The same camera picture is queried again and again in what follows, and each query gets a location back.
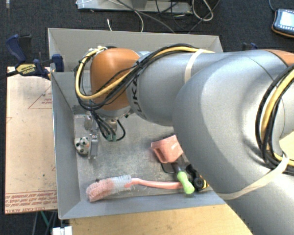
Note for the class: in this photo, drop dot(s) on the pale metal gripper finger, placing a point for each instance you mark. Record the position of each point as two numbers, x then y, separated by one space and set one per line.
94 147
88 122

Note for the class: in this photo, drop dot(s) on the black and white toy ball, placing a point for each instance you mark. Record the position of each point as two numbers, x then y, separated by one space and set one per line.
82 145

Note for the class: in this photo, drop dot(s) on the grey metal bin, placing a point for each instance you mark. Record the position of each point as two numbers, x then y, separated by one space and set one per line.
127 153

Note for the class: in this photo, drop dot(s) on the pink and white bottle brush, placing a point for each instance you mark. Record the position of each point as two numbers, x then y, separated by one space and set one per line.
105 187

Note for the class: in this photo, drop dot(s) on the pink plastic cup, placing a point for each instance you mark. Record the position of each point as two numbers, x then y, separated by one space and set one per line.
167 148

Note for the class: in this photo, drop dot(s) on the brown cardboard board red print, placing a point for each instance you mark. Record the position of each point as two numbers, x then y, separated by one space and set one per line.
29 143

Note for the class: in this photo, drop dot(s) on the black and yellow tool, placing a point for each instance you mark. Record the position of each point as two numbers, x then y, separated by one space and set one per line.
198 180

